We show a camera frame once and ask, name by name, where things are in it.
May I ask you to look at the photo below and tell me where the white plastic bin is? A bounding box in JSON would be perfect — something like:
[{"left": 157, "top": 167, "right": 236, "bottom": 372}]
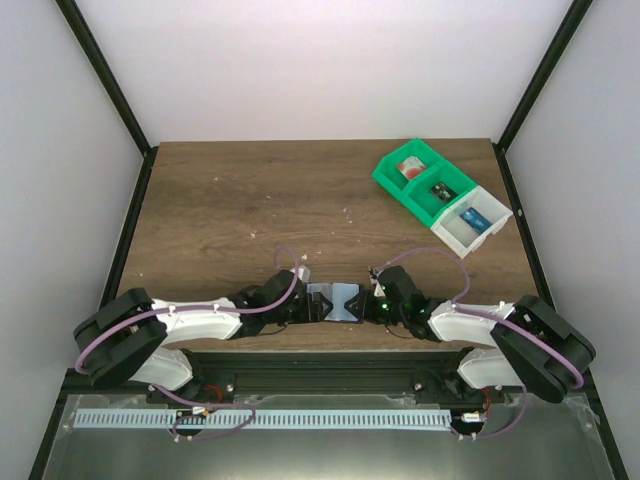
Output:
[{"left": 430, "top": 186, "right": 513, "bottom": 259}]

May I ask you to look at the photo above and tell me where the white slotted cable duct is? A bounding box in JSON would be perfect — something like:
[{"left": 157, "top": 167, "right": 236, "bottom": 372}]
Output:
[{"left": 73, "top": 408, "right": 451, "bottom": 431}]

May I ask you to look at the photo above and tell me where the red white card in bin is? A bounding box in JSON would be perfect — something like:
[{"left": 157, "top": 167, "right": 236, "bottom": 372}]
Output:
[{"left": 397, "top": 155, "right": 427, "bottom": 181}]

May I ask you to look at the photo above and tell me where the blue card in bin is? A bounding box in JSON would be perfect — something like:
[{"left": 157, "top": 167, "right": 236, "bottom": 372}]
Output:
[{"left": 460, "top": 207, "right": 492, "bottom": 234}]

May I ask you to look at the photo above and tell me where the green plastic bin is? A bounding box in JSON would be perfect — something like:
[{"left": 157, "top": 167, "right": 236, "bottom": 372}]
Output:
[
  {"left": 401, "top": 161, "right": 477, "bottom": 228},
  {"left": 372, "top": 138, "right": 445, "bottom": 200}
]

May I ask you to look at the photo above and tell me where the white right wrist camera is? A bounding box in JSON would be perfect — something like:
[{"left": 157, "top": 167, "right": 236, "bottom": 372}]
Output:
[{"left": 368, "top": 268, "right": 384, "bottom": 297}]

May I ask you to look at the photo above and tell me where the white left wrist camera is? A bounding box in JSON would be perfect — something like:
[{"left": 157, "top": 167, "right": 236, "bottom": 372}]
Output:
[{"left": 296, "top": 266, "right": 311, "bottom": 283}]

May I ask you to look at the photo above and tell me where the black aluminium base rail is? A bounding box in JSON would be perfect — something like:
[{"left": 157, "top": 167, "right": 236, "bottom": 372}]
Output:
[{"left": 66, "top": 348, "right": 577, "bottom": 406}]

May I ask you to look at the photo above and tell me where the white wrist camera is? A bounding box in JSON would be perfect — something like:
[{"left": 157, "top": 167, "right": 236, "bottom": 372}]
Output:
[
  {"left": 368, "top": 268, "right": 384, "bottom": 297},
  {"left": 296, "top": 266, "right": 311, "bottom": 283}
]

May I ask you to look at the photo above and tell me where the dark green card in bin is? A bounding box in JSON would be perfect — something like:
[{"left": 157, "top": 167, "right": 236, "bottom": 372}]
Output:
[{"left": 429, "top": 182, "right": 458, "bottom": 203}]

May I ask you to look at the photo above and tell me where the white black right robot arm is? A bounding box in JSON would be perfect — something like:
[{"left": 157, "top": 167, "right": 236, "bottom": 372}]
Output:
[{"left": 339, "top": 265, "right": 596, "bottom": 403}]

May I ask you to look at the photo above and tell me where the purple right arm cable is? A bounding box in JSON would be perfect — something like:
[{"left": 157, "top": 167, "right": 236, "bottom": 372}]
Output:
[{"left": 372, "top": 247, "right": 586, "bottom": 441}]

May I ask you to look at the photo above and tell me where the black frame post right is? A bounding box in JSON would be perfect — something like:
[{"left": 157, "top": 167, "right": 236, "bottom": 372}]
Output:
[{"left": 497, "top": 0, "right": 593, "bottom": 152}]

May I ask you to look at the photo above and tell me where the black frame post left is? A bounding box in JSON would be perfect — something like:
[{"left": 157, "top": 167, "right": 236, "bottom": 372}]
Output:
[{"left": 55, "top": 0, "right": 152, "bottom": 156}]

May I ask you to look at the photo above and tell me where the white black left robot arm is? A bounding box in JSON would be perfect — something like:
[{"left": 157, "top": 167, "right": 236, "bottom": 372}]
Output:
[{"left": 73, "top": 267, "right": 333, "bottom": 392}]

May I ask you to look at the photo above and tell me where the black frame post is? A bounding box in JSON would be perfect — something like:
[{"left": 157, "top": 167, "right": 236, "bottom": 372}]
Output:
[
  {"left": 55, "top": 0, "right": 152, "bottom": 156},
  {"left": 497, "top": 0, "right": 593, "bottom": 152}
]

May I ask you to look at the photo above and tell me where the black leather card holder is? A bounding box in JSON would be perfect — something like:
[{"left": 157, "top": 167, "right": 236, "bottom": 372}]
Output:
[{"left": 306, "top": 283, "right": 365, "bottom": 324}]

